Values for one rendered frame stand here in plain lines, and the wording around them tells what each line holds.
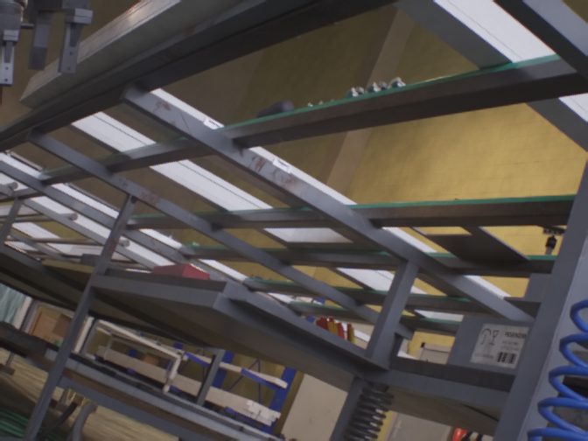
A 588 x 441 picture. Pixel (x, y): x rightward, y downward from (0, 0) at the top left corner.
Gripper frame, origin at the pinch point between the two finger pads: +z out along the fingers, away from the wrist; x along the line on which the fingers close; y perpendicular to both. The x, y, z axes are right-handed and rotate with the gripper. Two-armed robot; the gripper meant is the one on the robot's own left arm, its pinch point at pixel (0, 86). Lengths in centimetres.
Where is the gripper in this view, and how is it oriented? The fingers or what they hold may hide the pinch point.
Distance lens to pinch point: 186.0
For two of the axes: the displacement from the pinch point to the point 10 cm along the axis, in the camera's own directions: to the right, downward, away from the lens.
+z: 0.4, 9.9, -1.6
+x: -4.5, 1.6, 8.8
